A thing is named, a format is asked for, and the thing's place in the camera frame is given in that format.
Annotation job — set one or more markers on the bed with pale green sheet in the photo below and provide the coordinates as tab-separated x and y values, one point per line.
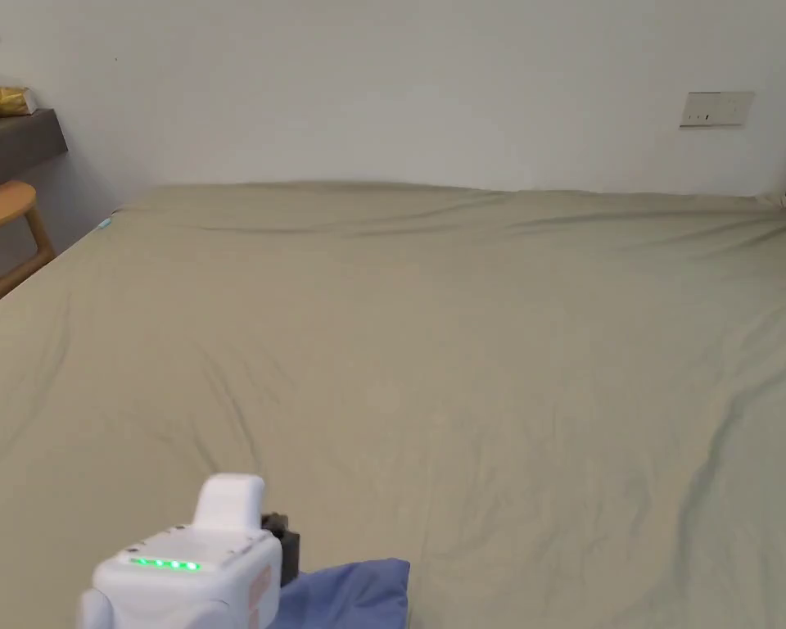
432	341

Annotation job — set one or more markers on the wall switch and socket panel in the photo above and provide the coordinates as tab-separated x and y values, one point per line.
716	109

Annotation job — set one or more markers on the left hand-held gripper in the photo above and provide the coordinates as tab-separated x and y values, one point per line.
190	576

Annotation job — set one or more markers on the blue garment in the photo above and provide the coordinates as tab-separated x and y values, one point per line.
350	593

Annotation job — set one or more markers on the dark wall-mounted desk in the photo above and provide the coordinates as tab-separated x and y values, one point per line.
10	141

